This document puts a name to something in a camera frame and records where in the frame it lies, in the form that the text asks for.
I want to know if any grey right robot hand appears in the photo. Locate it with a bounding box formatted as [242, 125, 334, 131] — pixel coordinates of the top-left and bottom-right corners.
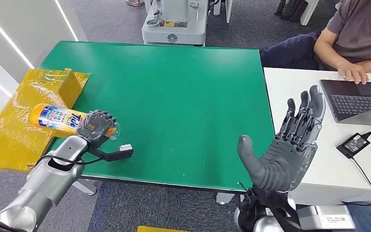
[237, 85, 327, 193]

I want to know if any orange detergent bottle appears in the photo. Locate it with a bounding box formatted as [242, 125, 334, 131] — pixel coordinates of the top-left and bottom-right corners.
[29, 103, 121, 142]

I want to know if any white table foot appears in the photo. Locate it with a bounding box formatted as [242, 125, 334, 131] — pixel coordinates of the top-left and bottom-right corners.
[215, 191, 236, 206]
[71, 178, 99, 196]

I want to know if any black power adapter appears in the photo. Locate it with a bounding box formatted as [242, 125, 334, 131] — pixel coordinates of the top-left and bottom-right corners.
[336, 132, 371, 160]

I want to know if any dark grey laptop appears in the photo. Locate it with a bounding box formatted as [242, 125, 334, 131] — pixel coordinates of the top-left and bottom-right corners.
[319, 78, 371, 127]

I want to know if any person's leg in jeans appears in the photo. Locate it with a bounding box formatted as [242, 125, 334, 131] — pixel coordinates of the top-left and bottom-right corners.
[347, 204, 371, 232]

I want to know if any person's right hand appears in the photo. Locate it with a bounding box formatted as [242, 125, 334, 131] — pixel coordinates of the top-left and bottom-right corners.
[336, 60, 371, 86]

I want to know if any yellow taped object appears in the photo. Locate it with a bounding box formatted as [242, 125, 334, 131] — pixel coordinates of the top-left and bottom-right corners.
[136, 225, 190, 232]

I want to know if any person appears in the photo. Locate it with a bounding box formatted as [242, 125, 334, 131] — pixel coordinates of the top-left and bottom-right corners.
[259, 0, 371, 86]

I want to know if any white desk leg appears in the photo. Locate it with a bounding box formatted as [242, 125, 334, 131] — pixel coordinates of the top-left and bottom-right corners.
[299, 0, 320, 27]

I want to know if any white furniture panel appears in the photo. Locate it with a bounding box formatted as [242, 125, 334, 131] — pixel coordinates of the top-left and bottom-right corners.
[213, 0, 234, 24]

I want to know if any white robot stand machine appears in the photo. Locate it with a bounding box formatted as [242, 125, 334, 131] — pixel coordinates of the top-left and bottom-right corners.
[141, 0, 210, 47]

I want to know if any yellow taped cardboard box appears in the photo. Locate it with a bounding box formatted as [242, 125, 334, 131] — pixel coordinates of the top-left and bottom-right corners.
[0, 68, 90, 174]

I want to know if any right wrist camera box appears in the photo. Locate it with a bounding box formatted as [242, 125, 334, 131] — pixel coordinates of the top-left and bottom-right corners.
[296, 204, 356, 232]

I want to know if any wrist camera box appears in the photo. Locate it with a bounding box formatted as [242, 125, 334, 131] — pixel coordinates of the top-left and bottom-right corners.
[296, 204, 356, 232]
[88, 144, 135, 163]

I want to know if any black mains power cord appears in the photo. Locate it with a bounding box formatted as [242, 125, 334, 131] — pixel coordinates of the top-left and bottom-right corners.
[342, 155, 371, 207]

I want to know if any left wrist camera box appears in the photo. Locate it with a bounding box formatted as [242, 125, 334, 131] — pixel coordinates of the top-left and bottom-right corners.
[88, 144, 135, 163]

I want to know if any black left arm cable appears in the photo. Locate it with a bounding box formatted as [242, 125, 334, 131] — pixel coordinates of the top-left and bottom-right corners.
[34, 154, 105, 168]

